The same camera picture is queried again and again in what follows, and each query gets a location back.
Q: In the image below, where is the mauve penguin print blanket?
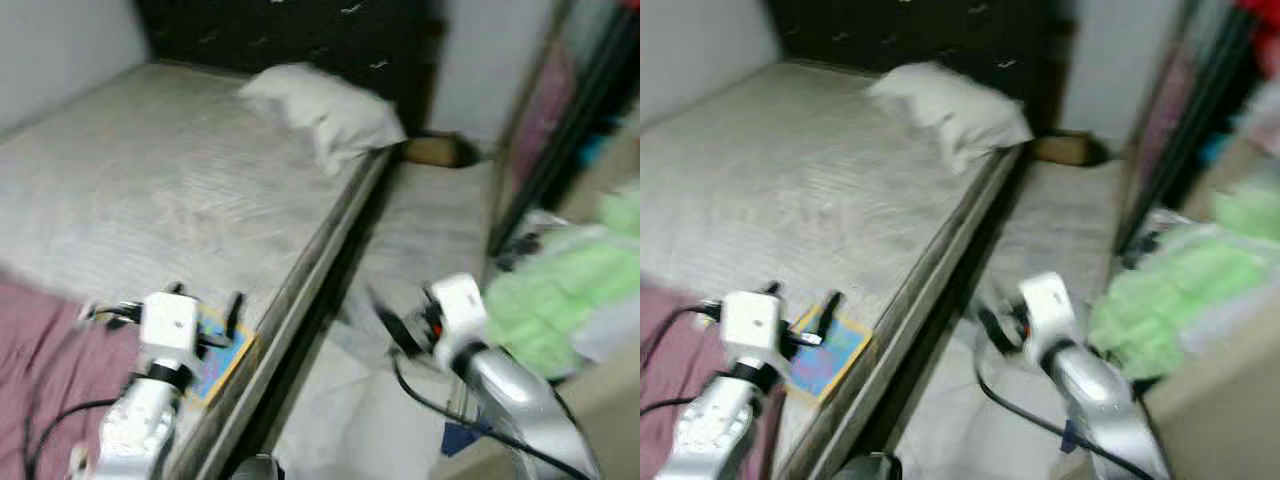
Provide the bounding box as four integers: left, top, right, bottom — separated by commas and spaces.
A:
0, 272, 151, 480
640, 280, 741, 480

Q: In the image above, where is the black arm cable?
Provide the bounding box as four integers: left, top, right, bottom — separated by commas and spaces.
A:
390, 355, 591, 480
640, 300, 723, 480
25, 300, 141, 480
975, 360, 1161, 480

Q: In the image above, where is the off-white pillow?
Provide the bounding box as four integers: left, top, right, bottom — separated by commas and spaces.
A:
865, 62, 1034, 176
238, 62, 409, 179

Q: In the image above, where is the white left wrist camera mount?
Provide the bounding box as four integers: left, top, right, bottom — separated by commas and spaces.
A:
720, 290, 786, 366
138, 292, 203, 369

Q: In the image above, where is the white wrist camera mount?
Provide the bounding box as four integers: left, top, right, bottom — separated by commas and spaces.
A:
425, 273, 491, 359
1018, 272, 1076, 351
720, 290, 786, 366
138, 292, 203, 369

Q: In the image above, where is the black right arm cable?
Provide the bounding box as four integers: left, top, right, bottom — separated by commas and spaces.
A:
390, 355, 591, 480
975, 360, 1161, 480

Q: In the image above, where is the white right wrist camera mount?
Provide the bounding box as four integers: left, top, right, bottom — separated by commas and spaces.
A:
425, 273, 491, 359
1018, 272, 1076, 351

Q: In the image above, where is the grey bed frame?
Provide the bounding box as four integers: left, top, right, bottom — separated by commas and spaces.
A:
770, 145, 1026, 480
170, 148, 396, 480

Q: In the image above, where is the brown woven mat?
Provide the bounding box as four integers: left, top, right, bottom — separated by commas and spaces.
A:
1030, 130, 1111, 168
400, 133, 483, 171

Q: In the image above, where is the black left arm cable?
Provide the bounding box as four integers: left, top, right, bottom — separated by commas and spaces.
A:
25, 300, 141, 480
640, 300, 723, 480

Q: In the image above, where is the grey patterned mattress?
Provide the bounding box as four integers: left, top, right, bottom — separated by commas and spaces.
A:
0, 60, 393, 331
640, 58, 1021, 331

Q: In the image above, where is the light green cloth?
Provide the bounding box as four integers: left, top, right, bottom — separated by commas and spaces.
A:
483, 188, 641, 383
1085, 185, 1280, 383

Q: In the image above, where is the red hanging garment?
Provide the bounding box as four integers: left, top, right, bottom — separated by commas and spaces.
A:
1235, 0, 1280, 51

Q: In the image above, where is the blue yellow children's board book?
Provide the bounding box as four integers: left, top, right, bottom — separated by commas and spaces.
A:
188, 308, 263, 406
785, 305, 879, 403

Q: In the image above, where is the wardrobe sliding door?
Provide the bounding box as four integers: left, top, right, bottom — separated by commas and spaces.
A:
1115, 0, 1280, 251
488, 0, 641, 263

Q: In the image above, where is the dark tufted headboard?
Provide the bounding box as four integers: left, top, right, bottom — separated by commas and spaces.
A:
765, 0, 1076, 131
133, 0, 446, 136

